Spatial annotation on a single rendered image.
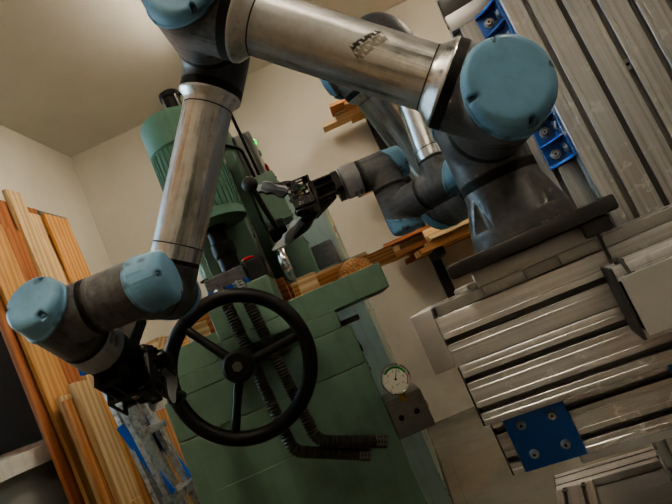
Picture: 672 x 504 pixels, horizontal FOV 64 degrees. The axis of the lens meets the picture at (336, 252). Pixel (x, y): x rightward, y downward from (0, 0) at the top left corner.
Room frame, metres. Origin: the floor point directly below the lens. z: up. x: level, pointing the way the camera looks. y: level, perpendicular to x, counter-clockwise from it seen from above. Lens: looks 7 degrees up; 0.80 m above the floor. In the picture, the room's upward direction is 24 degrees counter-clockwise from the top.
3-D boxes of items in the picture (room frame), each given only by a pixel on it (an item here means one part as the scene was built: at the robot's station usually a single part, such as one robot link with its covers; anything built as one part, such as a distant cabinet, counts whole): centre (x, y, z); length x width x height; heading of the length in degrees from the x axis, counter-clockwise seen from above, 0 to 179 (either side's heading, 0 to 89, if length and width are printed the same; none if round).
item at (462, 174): (0.80, -0.27, 0.98); 0.13 x 0.12 x 0.14; 179
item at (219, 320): (1.16, 0.22, 0.91); 0.15 x 0.14 x 0.09; 92
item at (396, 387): (1.15, -0.01, 0.65); 0.06 x 0.04 x 0.08; 92
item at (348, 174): (1.18, -0.09, 1.09); 0.08 x 0.05 x 0.08; 2
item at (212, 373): (1.29, 0.26, 0.82); 0.40 x 0.21 x 0.04; 92
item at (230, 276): (1.16, 0.21, 0.99); 0.13 x 0.11 x 0.06; 92
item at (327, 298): (1.25, 0.22, 0.87); 0.61 x 0.30 x 0.06; 92
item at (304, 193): (1.17, -0.01, 1.09); 0.12 x 0.09 x 0.08; 92
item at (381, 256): (1.35, 0.20, 0.92); 0.67 x 0.02 x 0.04; 92
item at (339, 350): (1.47, 0.26, 0.76); 0.57 x 0.45 x 0.09; 2
